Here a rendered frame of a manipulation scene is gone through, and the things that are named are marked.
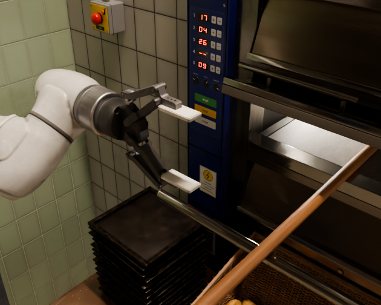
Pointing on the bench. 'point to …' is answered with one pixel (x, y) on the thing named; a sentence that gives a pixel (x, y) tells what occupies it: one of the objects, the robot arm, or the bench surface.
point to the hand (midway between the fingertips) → (190, 152)
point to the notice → (207, 181)
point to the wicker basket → (283, 282)
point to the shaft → (282, 231)
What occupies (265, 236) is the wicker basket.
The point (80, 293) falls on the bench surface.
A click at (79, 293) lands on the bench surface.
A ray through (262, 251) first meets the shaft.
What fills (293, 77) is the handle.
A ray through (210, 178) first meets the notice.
